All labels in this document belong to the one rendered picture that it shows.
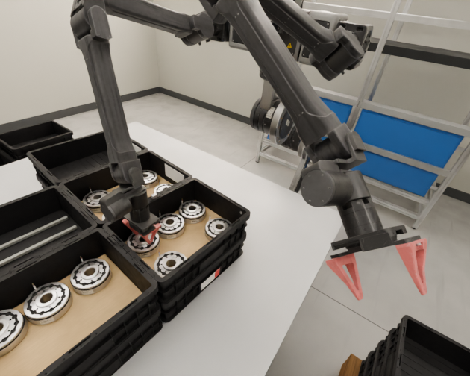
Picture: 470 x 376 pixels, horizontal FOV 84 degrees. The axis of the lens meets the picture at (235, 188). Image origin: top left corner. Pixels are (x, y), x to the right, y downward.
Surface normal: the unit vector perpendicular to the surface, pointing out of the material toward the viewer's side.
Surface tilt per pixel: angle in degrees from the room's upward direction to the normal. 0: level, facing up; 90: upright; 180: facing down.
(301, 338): 0
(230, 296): 0
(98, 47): 78
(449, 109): 90
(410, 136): 90
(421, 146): 90
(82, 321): 0
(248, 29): 87
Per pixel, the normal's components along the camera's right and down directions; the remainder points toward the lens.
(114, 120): 0.75, 0.06
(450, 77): -0.56, 0.45
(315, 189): -0.78, -0.01
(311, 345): 0.10, -0.80
